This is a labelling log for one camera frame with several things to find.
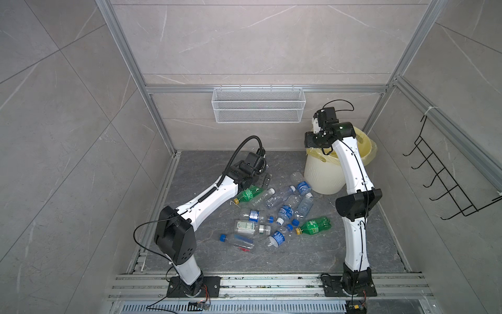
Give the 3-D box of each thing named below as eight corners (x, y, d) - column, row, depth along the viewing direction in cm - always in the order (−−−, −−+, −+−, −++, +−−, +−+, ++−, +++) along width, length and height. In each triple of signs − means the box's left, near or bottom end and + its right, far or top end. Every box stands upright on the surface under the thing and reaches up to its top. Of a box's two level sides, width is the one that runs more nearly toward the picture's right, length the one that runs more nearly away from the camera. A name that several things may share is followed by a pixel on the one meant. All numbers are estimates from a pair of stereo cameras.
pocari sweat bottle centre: (272, 221, 91) (272, 217, 88) (289, 195, 99) (290, 191, 97) (284, 229, 88) (285, 225, 85) (301, 202, 97) (302, 198, 94)
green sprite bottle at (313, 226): (298, 239, 86) (300, 235, 82) (294, 229, 89) (295, 225, 85) (329, 228, 89) (333, 224, 85) (324, 219, 92) (327, 214, 88)
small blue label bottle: (248, 223, 90) (248, 220, 87) (249, 213, 93) (248, 210, 90) (273, 223, 90) (274, 220, 87) (273, 213, 93) (273, 210, 90)
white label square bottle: (235, 235, 87) (234, 231, 83) (236, 225, 91) (235, 220, 87) (270, 235, 87) (271, 231, 83) (269, 225, 91) (270, 220, 87)
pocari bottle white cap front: (274, 250, 82) (275, 247, 79) (267, 241, 85) (267, 238, 82) (294, 233, 87) (296, 229, 84) (287, 224, 90) (288, 221, 87)
